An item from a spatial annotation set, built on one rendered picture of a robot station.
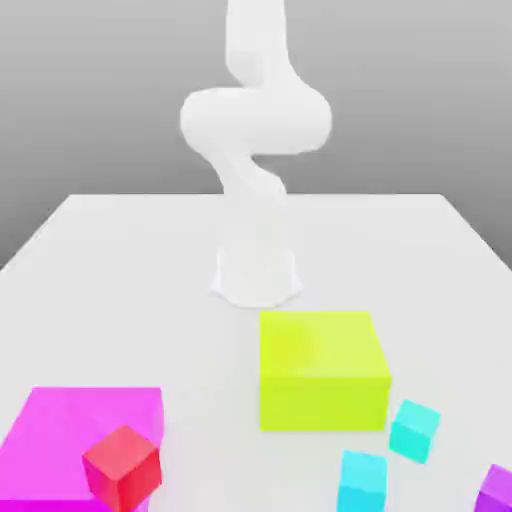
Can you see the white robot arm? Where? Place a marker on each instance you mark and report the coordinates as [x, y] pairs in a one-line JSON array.
[[256, 120]]

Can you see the small turquoise cube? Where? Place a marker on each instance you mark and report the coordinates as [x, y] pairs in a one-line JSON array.
[[414, 432]]

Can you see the small cyan cube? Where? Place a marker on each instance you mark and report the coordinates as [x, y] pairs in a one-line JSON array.
[[362, 482]]

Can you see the small red cube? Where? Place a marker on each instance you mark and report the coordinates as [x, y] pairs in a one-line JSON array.
[[122, 468]]

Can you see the small purple cube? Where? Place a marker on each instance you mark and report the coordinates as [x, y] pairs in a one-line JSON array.
[[496, 492]]

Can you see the large yellow-green box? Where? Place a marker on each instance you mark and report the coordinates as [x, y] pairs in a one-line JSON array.
[[320, 372]]

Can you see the large magenta box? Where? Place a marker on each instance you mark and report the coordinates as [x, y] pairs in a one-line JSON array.
[[56, 432]]

